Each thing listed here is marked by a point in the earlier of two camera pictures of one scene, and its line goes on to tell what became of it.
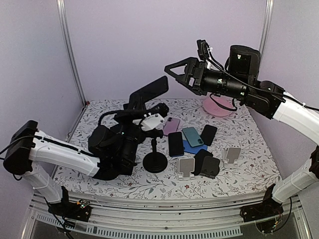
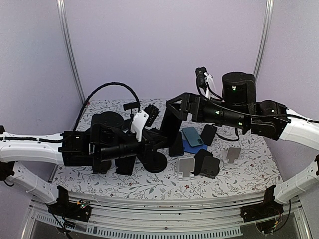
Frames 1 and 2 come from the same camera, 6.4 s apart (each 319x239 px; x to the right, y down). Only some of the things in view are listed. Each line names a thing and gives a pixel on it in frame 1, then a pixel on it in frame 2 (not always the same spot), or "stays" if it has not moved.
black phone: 208,135 stays
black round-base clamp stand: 154,162 stays
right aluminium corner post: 268,13 stays
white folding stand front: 186,168 stays
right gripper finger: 181,79 to 181,115
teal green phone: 192,137 stays
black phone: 176,146 stays
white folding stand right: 230,155 stays
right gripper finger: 181,63 to 179,97
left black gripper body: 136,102 to 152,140
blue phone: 188,148 stays
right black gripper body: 199,83 to 199,115
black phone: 199,158 stays
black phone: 153,89 to 171,125
